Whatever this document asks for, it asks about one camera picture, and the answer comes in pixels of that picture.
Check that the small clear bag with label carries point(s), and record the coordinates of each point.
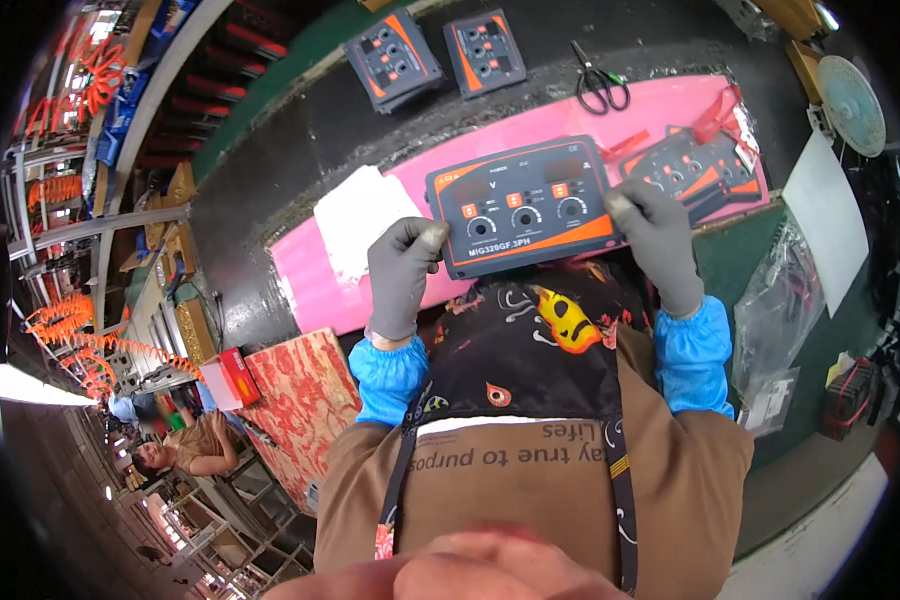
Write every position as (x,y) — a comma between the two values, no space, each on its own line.
(766,405)

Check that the black scissors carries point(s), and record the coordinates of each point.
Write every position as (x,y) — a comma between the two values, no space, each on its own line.
(598,84)

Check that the bagged stack of control panels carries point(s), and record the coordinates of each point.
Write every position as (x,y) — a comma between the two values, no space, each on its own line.
(694,176)

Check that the red white box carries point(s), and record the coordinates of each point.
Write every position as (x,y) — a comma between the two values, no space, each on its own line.
(229,379)

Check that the clear plastic bag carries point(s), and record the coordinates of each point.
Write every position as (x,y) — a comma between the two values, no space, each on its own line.
(776,307)

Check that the person's body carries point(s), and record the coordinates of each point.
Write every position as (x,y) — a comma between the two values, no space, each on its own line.
(532,450)

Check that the white foam sheet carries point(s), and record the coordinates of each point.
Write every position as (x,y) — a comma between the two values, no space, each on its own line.
(360,217)

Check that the person's left hand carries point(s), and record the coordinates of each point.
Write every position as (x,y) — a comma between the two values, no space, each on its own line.
(397,281)

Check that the person's right hand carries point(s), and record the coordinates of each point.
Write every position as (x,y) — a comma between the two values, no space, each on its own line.
(660,240)

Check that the grey orange control panel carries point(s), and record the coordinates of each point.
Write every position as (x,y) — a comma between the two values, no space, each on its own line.
(521,202)

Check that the pink foam sheet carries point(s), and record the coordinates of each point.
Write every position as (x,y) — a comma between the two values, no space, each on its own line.
(495,150)

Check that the white paper sheet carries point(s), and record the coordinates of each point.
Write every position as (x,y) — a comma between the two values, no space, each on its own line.
(825,217)

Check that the black red battery pack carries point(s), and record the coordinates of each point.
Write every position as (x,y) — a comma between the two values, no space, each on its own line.
(847,397)

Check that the stack of grey control panels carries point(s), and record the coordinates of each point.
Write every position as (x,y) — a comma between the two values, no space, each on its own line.
(392,61)
(485,52)

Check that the white desk fan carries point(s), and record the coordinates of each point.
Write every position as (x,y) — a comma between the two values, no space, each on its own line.
(851,105)

